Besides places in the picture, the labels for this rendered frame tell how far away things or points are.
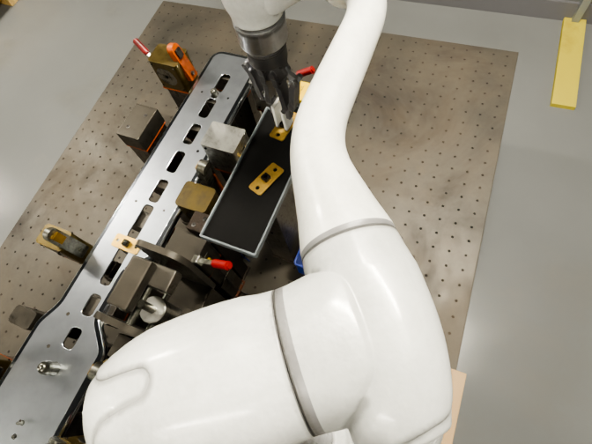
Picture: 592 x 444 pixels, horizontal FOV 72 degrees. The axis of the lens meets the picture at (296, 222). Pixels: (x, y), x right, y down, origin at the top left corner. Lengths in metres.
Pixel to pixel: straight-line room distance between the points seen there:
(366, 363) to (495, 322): 1.77
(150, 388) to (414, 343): 0.21
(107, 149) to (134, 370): 1.49
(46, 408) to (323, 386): 0.92
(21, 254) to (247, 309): 1.47
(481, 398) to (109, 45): 3.18
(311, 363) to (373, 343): 0.05
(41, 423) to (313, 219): 0.92
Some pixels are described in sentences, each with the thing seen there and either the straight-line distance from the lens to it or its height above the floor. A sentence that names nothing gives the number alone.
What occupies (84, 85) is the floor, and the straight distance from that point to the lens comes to 3.29.
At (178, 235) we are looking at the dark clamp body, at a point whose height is 1.08.
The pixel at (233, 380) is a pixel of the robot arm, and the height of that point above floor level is 1.63.
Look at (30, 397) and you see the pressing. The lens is 1.21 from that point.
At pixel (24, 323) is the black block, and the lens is 1.28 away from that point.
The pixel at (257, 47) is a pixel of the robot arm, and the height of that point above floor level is 1.46.
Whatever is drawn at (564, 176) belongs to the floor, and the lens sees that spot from 2.50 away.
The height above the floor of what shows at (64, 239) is 1.07.
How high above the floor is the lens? 1.95
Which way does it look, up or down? 65 degrees down
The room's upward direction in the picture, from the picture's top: 17 degrees counter-clockwise
